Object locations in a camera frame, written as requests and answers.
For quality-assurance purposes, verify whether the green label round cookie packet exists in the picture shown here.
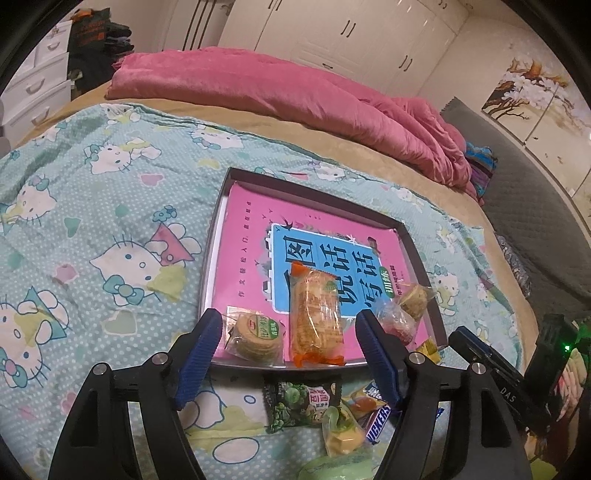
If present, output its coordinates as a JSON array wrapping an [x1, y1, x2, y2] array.
[[224, 310, 284, 365]]

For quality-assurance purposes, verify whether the grey quilted headboard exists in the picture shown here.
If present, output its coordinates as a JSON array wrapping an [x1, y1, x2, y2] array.
[[440, 97, 591, 319]]

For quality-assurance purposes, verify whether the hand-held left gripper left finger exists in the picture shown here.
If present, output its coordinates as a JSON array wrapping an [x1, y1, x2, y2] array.
[[48, 308, 223, 480]]

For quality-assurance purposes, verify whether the pink and blue book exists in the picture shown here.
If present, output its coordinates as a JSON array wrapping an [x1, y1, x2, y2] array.
[[217, 181, 432, 363]]

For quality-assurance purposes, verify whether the white wardrobe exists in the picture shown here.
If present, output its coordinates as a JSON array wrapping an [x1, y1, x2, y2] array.
[[164, 0, 472, 97]]

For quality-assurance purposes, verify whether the brown chocolate bar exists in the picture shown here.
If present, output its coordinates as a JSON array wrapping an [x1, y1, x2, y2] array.
[[358, 388, 404, 446]]

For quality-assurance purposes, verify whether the clear packet with yellow cake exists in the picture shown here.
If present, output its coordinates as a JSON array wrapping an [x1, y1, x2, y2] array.
[[321, 401, 372, 457]]

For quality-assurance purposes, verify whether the beige bed sheet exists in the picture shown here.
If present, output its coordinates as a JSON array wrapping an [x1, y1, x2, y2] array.
[[14, 78, 541, 370]]

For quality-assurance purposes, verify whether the blossom tree wall painting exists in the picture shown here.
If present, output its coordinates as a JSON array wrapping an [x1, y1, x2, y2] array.
[[480, 39, 591, 195]]

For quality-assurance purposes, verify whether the dark patterned cloth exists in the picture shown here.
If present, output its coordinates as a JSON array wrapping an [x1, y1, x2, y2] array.
[[494, 233, 529, 301]]

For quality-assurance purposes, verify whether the dark grey shallow box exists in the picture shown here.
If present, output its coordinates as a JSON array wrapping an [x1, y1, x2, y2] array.
[[199, 167, 448, 370]]

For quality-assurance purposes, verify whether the small clear cookie packet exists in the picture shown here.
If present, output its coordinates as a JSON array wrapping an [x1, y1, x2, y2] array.
[[397, 282, 437, 324]]

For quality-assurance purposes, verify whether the colourful striped cloth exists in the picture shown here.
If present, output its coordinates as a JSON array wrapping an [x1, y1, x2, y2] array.
[[464, 141, 499, 199]]

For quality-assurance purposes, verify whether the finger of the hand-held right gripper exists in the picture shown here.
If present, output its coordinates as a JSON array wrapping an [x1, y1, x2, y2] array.
[[448, 325, 523, 385]]

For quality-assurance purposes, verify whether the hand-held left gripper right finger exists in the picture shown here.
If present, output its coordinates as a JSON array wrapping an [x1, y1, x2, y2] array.
[[355, 309, 534, 480]]

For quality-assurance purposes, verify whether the pile of dark clothes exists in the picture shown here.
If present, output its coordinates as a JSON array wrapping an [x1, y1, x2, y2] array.
[[67, 7, 134, 88]]

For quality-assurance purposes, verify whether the orange snack packet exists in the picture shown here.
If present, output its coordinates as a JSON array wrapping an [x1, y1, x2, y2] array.
[[288, 261, 347, 367]]

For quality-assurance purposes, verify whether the cartoon cat printed blanket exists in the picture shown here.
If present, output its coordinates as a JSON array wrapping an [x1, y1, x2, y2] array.
[[0, 102, 527, 480]]

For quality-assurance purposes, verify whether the clear packet with brown pastry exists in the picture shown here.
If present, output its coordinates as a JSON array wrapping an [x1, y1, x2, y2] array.
[[374, 305, 419, 347]]

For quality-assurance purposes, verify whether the dark green snack packet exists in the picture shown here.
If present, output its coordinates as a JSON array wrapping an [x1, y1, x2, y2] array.
[[263, 381, 342, 435]]

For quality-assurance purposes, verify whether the pink duvet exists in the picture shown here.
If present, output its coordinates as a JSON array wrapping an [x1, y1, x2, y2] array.
[[106, 46, 485, 206]]

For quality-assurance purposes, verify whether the white drawer unit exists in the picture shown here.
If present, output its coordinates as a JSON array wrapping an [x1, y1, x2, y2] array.
[[0, 32, 75, 139]]

